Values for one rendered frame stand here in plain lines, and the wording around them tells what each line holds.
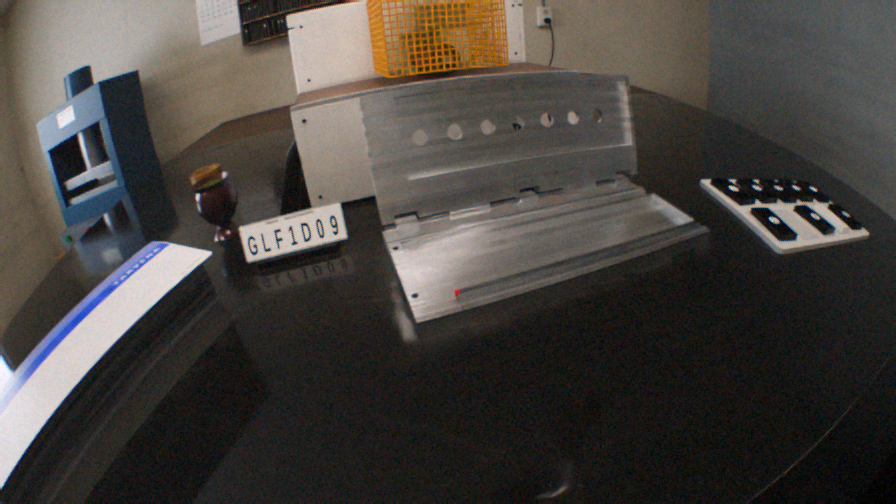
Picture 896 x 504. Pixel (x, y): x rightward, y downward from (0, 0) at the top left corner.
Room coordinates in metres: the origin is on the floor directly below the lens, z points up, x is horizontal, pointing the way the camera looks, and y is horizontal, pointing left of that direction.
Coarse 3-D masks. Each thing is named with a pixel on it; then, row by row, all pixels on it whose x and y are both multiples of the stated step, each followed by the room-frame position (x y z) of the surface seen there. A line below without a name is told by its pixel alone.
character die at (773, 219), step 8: (752, 208) 0.46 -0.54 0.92; (760, 208) 0.46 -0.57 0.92; (768, 208) 0.45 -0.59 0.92; (760, 216) 0.43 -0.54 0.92; (768, 216) 0.43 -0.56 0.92; (776, 216) 0.42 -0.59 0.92; (768, 224) 0.40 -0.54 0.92; (776, 224) 0.40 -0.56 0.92; (784, 224) 0.40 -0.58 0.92; (776, 232) 0.38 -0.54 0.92; (784, 232) 0.37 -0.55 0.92; (792, 232) 0.37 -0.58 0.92; (784, 240) 0.36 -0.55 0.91; (792, 240) 0.36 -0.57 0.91
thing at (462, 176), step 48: (384, 96) 0.51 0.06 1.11; (432, 96) 0.53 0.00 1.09; (480, 96) 0.55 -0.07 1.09; (528, 96) 0.57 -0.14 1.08; (576, 96) 0.59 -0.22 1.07; (624, 96) 0.61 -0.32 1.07; (384, 144) 0.49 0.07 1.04; (432, 144) 0.51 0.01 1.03; (480, 144) 0.53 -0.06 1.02; (528, 144) 0.55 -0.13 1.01; (576, 144) 0.57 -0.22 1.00; (624, 144) 0.59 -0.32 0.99; (384, 192) 0.47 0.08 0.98; (432, 192) 0.49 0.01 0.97; (480, 192) 0.50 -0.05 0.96; (576, 192) 0.54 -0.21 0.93
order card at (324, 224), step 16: (320, 208) 0.50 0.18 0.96; (336, 208) 0.51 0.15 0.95; (256, 224) 0.48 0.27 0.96; (272, 224) 0.48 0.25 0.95; (288, 224) 0.48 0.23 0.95; (304, 224) 0.49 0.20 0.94; (320, 224) 0.49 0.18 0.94; (336, 224) 0.50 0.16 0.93; (256, 240) 0.47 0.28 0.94; (272, 240) 0.47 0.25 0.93; (288, 240) 0.47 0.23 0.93; (304, 240) 0.48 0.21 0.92; (320, 240) 0.48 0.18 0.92; (336, 240) 0.48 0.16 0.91; (256, 256) 0.45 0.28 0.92; (272, 256) 0.46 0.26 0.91
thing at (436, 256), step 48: (528, 192) 0.53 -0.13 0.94; (624, 192) 0.54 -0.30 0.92; (384, 240) 0.47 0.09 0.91; (432, 240) 0.45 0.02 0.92; (480, 240) 0.43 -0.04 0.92; (528, 240) 0.42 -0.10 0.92; (576, 240) 0.41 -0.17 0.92; (624, 240) 0.40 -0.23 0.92; (672, 240) 0.38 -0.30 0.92; (432, 288) 0.34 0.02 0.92; (528, 288) 0.32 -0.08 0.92; (576, 288) 0.33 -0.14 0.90
